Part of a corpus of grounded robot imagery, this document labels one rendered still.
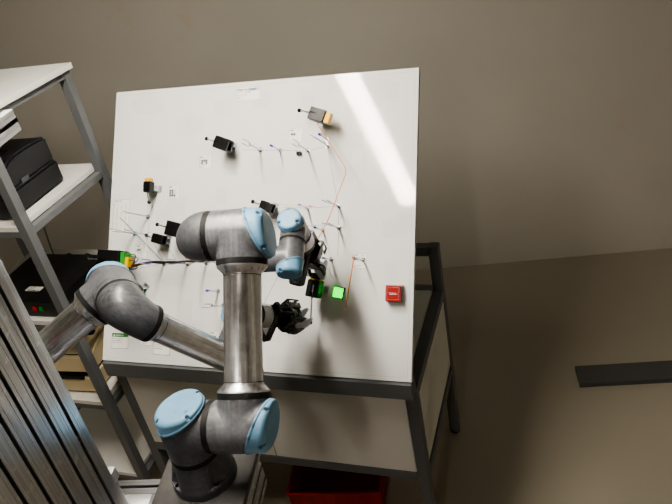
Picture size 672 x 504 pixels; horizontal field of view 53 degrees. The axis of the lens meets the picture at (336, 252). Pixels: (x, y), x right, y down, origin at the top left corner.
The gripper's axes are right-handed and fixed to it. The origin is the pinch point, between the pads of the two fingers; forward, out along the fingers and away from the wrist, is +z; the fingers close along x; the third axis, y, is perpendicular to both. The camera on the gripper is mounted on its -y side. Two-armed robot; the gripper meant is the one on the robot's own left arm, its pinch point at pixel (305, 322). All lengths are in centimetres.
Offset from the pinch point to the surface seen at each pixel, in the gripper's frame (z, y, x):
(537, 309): 192, 8, 15
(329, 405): 21.3, -20.4, -19.7
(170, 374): -9, -58, 15
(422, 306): 56, 13, 3
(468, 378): 141, -24, -9
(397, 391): 19.3, 8.0, -30.2
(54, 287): -44, -60, 51
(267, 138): -3, 20, 64
